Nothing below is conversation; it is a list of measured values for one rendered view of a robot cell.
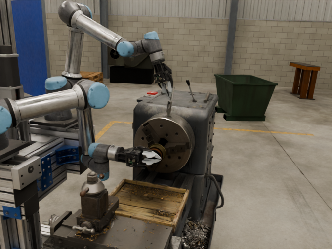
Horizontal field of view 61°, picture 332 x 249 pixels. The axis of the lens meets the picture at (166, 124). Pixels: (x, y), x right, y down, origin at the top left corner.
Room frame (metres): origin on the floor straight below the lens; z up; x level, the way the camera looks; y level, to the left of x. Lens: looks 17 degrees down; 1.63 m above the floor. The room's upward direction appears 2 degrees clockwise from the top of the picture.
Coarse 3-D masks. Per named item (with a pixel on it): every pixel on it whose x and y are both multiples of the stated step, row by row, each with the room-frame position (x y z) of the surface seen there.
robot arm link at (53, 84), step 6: (48, 78) 1.60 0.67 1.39; (54, 78) 1.60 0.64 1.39; (60, 78) 1.60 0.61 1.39; (48, 84) 1.54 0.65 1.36; (54, 84) 1.54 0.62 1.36; (60, 84) 1.55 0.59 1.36; (66, 84) 1.59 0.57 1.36; (48, 90) 1.54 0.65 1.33; (54, 90) 1.53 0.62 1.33; (60, 90) 1.55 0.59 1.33
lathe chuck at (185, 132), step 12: (156, 120) 1.41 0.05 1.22; (168, 120) 1.39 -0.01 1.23; (180, 120) 1.45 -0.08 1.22; (156, 132) 1.41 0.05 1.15; (168, 132) 1.39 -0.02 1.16; (180, 132) 1.38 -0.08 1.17; (144, 144) 1.43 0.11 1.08; (192, 144) 1.41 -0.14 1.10; (144, 156) 1.43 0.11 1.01; (168, 156) 1.40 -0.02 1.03; (180, 156) 1.38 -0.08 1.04; (156, 168) 1.41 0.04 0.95; (168, 168) 1.39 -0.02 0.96; (180, 168) 1.38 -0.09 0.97
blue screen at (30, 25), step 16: (16, 0) 6.61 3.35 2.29; (32, 0) 6.02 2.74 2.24; (16, 16) 6.68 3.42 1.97; (32, 16) 6.07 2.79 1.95; (16, 32) 6.75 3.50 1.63; (32, 32) 6.13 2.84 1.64; (16, 48) 6.84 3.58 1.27; (32, 48) 6.18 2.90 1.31; (32, 64) 6.24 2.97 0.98; (48, 64) 5.70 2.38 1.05; (32, 80) 6.31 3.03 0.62; (32, 96) 7.37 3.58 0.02
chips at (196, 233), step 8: (192, 224) 1.45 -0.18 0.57; (200, 224) 1.41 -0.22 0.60; (184, 232) 1.40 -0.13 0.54; (192, 232) 1.32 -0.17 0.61; (200, 232) 1.33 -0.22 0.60; (208, 232) 1.41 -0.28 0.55; (184, 240) 1.28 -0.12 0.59; (192, 240) 1.28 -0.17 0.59; (200, 240) 1.29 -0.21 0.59; (208, 240) 1.34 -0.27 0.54; (184, 248) 1.26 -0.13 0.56; (192, 248) 1.23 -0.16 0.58; (200, 248) 1.24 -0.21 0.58
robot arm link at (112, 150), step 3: (111, 147) 1.28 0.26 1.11; (114, 147) 1.28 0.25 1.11; (117, 147) 1.28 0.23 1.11; (108, 150) 1.27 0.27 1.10; (111, 150) 1.26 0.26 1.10; (114, 150) 1.26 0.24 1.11; (108, 153) 1.26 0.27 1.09; (111, 153) 1.25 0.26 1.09; (114, 153) 1.25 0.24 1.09; (108, 156) 1.26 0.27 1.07; (111, 156) 1.25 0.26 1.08; (114, 156) 1.25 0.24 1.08; (111, 159) 1.26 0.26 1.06; (114, 159) 1.25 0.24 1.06
